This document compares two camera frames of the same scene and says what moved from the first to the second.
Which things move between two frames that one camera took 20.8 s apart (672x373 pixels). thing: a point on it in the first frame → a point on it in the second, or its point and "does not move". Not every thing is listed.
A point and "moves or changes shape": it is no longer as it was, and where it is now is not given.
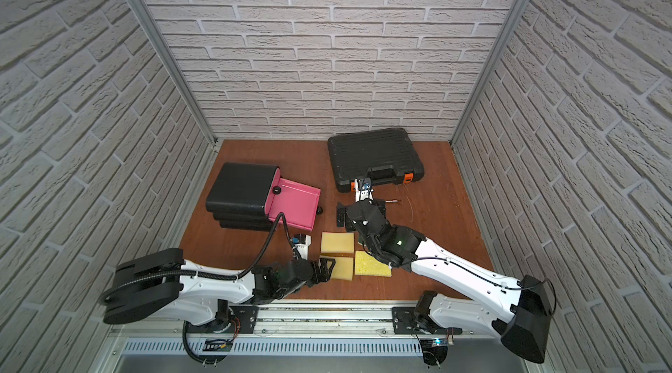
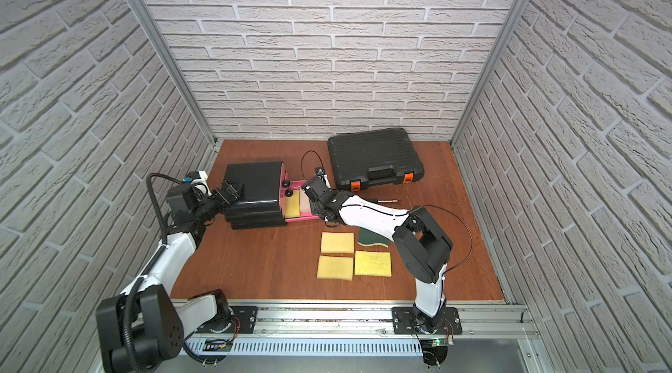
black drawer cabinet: [239, 196] moves or changes shape
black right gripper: [381, 208] → [315, 208]
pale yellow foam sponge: [343, 269] does not move
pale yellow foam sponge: [338, 242] does not move
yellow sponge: [367, 265] does not move
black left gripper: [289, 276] → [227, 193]
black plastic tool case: [388, 156] does not move
